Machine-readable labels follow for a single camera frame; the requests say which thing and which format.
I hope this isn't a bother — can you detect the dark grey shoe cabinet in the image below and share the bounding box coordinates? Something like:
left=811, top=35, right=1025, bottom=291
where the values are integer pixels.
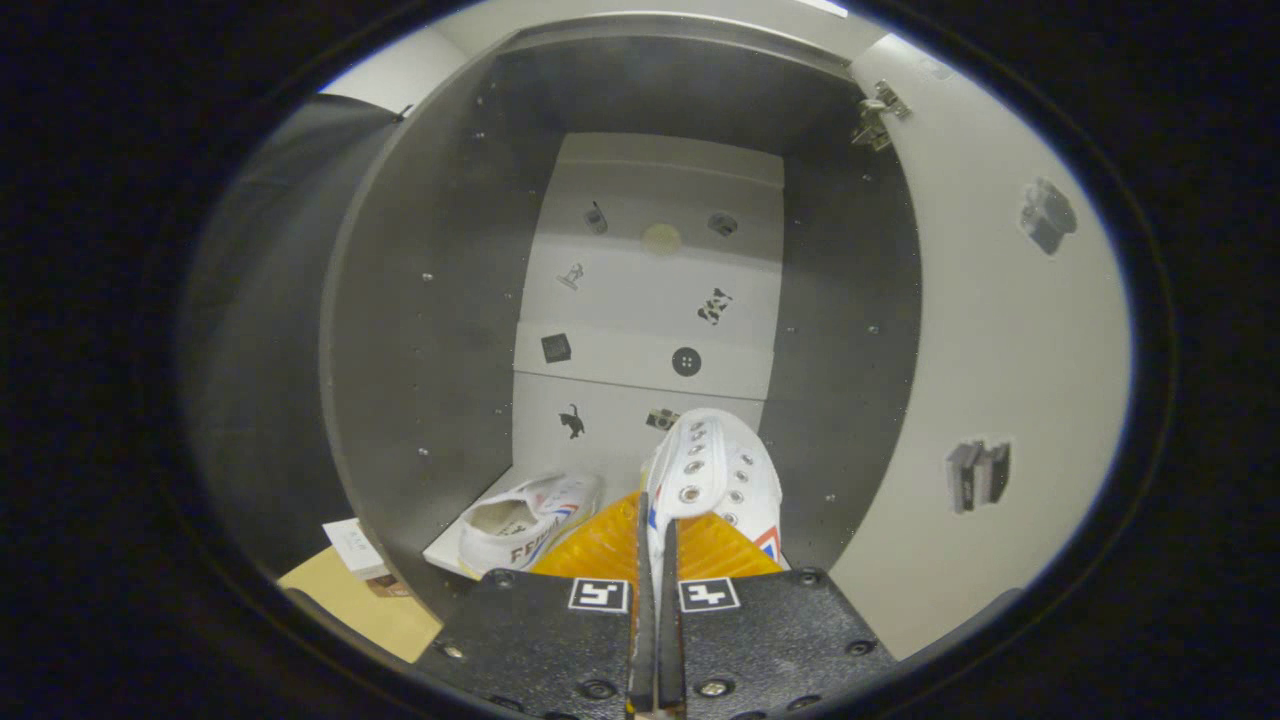
left=318, top=12, right=923, bottom=621

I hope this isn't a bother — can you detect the printed booklet stack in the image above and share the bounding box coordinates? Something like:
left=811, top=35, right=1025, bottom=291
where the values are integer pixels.
left=322, top=518, right=411, bottom=599

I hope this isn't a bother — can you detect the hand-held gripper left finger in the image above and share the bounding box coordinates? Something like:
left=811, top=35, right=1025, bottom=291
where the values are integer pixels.
left=413, top=488, right=658, bottom=719

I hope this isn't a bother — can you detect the black backdrop cloth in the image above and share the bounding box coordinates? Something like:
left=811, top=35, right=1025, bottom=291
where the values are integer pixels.
left=180, top=95, right=401, bottom=581

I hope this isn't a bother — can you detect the white canvas shoe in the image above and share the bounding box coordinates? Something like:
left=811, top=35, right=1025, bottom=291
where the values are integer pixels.
left=458, top=472, right=604, bottom=577
left=640, top=407, right=784, bottom=591

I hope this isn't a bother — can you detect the light grey shoe cabinet door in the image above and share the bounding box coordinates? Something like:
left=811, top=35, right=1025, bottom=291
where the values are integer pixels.
left=830, top=35, right=1133, bottom=661

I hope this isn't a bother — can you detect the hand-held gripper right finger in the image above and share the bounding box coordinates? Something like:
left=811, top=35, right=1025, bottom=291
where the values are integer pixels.
left=657, top=510, right=898, bottom=720

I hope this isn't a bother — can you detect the metal door hinge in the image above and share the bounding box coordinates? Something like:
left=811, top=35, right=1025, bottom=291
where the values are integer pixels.
left=852, top=80, right=912, bottom=152

